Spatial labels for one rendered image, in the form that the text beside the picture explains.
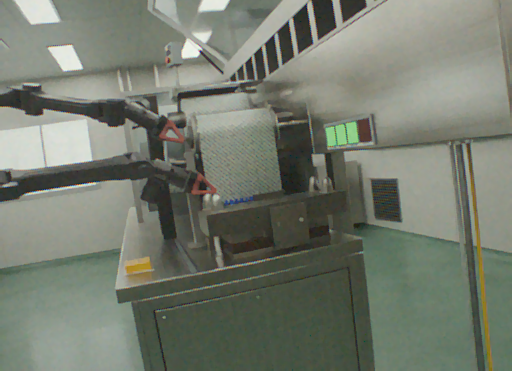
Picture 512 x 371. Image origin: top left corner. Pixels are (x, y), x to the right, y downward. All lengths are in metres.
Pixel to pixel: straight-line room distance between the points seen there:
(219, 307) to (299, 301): 0.21
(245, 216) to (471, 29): 0.71
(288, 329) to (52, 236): 6.08
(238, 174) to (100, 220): 5.68
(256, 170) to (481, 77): 0.81
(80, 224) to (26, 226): 0.81
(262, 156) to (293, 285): 0.43
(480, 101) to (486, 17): 0.13
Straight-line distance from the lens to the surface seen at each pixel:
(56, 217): 7.00
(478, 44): 0.74
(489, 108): 0.73
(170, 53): 1.97
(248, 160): 1.34
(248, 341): 1.17
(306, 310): 1.19
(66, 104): 1.52
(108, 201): 6.89
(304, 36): 1.40
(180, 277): 1.08
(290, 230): 1.16
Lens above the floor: 1.16
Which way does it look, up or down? 3 degrees down
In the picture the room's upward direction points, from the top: 8 degrees counter-clockwise
